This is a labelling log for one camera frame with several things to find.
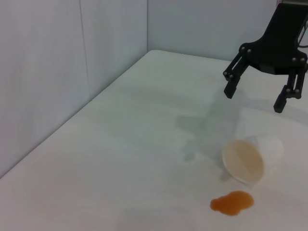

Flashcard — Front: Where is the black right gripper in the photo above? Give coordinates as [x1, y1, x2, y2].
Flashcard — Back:
[222, 1, 308, 114]

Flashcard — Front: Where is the white paper cup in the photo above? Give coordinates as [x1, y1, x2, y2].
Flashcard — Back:
[221, 134, 285, 187]

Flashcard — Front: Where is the orange-brown liquid stain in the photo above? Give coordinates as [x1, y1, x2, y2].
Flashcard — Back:
[210, 190, 255, 217]

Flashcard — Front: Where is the thin black cable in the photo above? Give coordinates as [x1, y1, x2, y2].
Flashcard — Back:
[297, 18, 308, 48]

